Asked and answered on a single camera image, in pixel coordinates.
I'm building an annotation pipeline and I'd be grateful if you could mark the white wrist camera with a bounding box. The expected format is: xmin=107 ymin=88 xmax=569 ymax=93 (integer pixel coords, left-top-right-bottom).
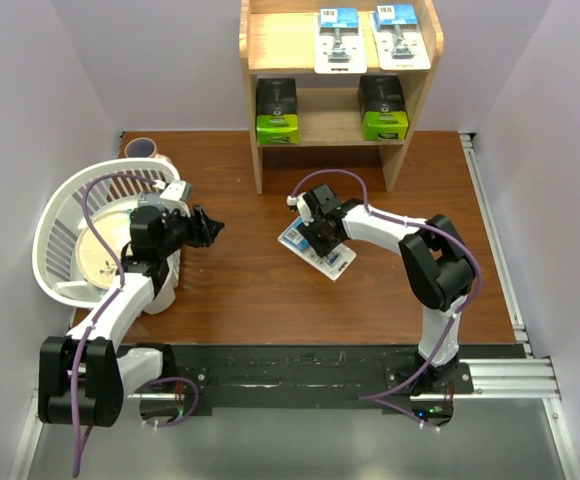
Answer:
xmin=153 ymin=180 xmax=192 ymax=217
xmin=286 ymin=192 xmax=314 ymax=225

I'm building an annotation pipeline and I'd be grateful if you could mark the white plastic slatted basket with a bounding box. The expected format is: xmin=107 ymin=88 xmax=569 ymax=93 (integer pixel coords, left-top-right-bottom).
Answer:
xmin=32 ymin=158 xmax=180 ymax=310

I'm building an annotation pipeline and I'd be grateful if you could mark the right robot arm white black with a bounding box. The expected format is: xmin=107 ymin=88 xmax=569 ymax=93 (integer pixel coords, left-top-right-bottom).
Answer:
xmin=287 ymin=184 xmax=483 ymax=401

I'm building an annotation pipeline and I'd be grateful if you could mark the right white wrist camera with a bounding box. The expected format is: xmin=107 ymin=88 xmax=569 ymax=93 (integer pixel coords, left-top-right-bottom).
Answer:
xmin=286 ymin=192 xmax=314 ymax=225

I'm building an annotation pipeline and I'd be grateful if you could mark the white bowl under basket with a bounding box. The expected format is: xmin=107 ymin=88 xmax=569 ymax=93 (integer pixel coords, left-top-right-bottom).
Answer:
xmin=143 ymin=285 xmax=176 ymax=315

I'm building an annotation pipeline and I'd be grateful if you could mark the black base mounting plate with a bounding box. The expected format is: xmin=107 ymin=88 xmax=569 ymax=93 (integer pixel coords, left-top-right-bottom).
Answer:
xmin=118 ymin=343 xmax=475 ymax=421

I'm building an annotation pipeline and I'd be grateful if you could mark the blue razor blister pack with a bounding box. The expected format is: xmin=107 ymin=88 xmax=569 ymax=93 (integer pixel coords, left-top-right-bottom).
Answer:
xmin=371 ymin=4 xmax=431 ymax=71
xmin=314 ymin=7 xmax=367 ymax=75

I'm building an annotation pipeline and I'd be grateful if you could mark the grey cup in basket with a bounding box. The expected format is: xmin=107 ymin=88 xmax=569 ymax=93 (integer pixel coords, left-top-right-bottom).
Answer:
xmin=137 ymin=192 xmax=166 ymax=209

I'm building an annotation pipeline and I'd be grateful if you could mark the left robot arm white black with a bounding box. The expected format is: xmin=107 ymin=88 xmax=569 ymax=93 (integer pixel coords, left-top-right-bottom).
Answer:
xmin=38 ymin=205 xmax=225 ymax=427

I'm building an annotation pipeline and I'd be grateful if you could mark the purple and pink mug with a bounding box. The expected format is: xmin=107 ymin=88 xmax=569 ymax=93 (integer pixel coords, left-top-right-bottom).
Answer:
xmin=124 ymin=137 xmax=158 ymax=158

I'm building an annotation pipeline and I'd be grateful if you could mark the purple cable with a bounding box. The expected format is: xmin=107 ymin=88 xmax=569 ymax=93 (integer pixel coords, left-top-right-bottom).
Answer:
xmin=71 ymin=173 xmax=201 ymax=479
xmin=292 ymin=168 xmax=484 ymax=419

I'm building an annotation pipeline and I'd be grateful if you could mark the black green razor box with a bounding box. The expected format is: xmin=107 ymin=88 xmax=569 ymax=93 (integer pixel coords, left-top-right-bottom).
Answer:
xmin=255 ymin=78 xmax=299 ymax=145
xmin=357 ymin=75 xmax=409 ymax=141

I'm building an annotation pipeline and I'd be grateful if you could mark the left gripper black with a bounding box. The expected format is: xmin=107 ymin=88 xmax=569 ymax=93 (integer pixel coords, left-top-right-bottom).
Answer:
xmin=156 ymin=204 xmax=223 ymax=258

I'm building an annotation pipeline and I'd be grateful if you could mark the white Gillette razor blister pack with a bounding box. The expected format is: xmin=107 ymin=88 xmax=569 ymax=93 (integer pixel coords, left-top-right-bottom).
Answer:
xmin=277 ymin=217 xmax=357 ymax=281

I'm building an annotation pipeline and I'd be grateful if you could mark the aluminium frame rail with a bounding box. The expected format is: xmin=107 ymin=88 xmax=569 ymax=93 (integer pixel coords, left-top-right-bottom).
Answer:
xmin=7 ymin=132 xmax=580 ymax=480

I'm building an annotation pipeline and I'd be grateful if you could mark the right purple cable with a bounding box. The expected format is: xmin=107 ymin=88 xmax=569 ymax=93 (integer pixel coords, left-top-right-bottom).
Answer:
xmin=292 ymin=168 xmax=484 ymax=419

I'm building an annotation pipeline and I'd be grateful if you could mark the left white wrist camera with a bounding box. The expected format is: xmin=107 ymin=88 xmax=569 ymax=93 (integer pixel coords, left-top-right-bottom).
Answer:
xmin=153 ymin=180 xmax=192 ymax=217

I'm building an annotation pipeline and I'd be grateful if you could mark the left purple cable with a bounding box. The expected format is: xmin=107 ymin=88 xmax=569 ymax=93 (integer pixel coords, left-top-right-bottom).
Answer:
xmin=71 ymin=173 xmax=201 ymax=479

